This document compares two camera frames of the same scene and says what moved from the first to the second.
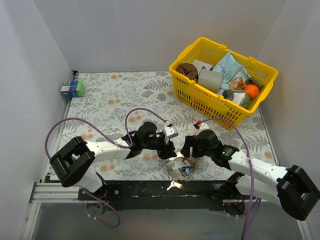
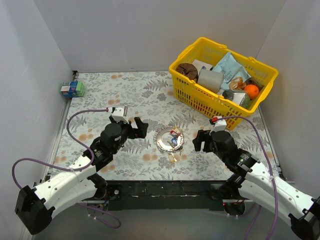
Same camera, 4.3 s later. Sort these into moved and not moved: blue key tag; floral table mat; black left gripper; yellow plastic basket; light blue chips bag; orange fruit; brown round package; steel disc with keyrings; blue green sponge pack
Moved: steel disc with keyrings; black left gripper; blue key tag
Not moved: floral table mat; light blue chips bag; brown round package; orange fruit; yellow plastic basket; blue green sponge pack
